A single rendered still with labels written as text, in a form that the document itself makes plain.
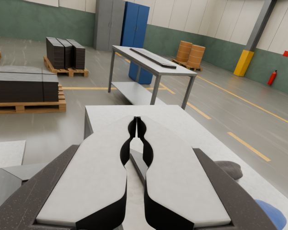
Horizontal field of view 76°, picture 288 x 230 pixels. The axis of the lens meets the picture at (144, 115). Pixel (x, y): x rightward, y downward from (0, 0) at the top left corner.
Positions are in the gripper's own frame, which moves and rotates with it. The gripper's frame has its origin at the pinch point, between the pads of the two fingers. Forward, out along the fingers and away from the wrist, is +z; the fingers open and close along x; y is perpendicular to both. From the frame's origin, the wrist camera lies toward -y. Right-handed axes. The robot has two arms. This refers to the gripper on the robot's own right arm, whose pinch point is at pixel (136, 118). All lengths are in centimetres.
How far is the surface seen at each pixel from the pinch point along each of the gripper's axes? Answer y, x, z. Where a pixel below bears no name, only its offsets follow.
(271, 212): 44, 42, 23
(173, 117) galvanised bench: 44, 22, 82
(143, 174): 39, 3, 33
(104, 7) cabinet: -30, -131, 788
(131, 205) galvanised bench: 41.0, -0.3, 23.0
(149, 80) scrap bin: 140, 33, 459
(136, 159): 39, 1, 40
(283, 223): 45, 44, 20
